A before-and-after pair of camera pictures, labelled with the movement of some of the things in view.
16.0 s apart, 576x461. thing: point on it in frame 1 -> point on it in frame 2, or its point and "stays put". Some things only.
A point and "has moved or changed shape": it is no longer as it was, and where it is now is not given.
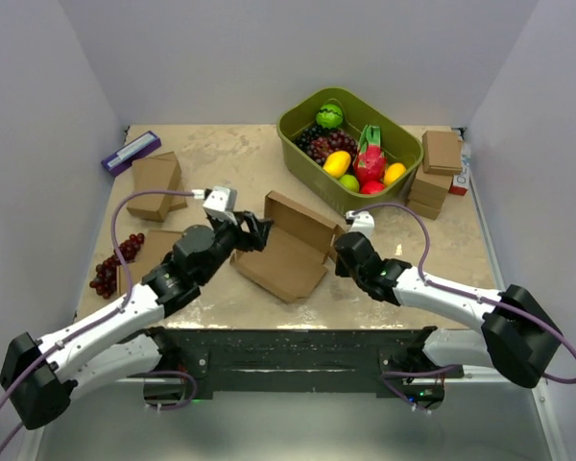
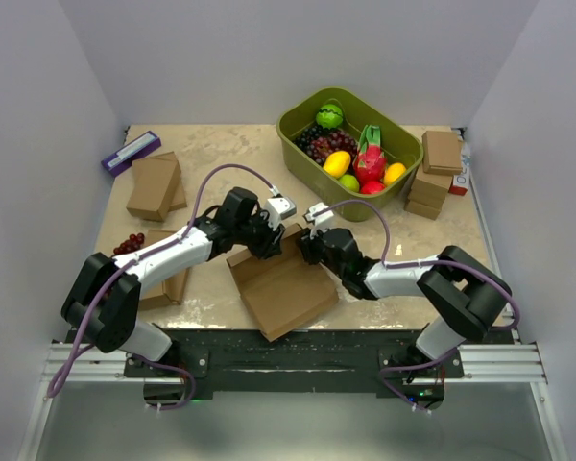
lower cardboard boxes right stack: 428,192 stays put
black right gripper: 339,268 -> 307,245
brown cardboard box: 299,248 has moved or changed shape
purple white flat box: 122,157 stays put
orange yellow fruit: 394,172 stays put
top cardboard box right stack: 442,153 stays put
